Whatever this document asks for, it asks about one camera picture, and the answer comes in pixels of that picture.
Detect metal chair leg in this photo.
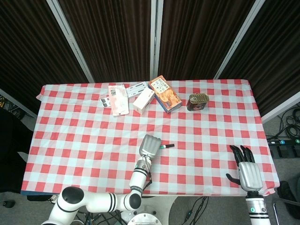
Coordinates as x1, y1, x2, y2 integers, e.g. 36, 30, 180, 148
271, 198, 300, 225

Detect red white checked tablecloth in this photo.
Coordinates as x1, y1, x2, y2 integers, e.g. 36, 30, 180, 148
20, 79, 281, 196

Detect white cardboard box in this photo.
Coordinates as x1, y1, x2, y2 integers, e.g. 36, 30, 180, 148
133, 88, 156, 115

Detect black floor cable bundle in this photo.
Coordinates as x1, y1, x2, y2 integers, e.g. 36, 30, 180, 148
278, 108, 300, 139

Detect low aluminium frame rail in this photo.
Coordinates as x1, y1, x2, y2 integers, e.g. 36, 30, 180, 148
261, 95, 300, 124
0, 88, 38, 118

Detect black power strip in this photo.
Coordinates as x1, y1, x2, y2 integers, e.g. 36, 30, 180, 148
267, 138, 300, 145

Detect black chair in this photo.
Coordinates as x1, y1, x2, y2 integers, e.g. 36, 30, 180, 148
0, 109, 34, 194

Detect orange blue biscuit box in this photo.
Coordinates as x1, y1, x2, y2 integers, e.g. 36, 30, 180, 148
147, 75, 183, 114

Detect white blister strip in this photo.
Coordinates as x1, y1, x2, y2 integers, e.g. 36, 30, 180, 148
126, 81, 150, 97

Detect dark luncheon meat can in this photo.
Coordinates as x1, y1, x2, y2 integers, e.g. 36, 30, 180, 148
186, 93, 210, 112

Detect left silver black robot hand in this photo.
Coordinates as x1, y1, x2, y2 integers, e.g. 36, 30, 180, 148
139, 134, 162, 157

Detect dark brown curtain panel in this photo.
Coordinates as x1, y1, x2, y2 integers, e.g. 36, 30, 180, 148
0, 0, 90, 115
219, 0, 300, 117
58, 0, 153, 83
158, 0, 256, 81

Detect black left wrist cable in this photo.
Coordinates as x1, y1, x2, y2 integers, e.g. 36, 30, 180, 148
144, 172, 153, 188

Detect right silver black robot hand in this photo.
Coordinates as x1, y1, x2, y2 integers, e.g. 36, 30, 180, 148
225, 144, 263, 192

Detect aluminium partition post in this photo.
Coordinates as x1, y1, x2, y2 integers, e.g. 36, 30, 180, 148
214, 0, 268, 80
149, 0, 164, 82
46, 0, 95, 83

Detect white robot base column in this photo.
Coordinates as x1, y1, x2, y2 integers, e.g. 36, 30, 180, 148
117, 195, 176, 225

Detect black cables under table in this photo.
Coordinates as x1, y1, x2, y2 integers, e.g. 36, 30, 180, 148
76, 210, 128, 225

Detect pink white plastic packet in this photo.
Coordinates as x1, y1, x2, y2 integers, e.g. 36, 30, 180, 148
108, 84, 130, 117

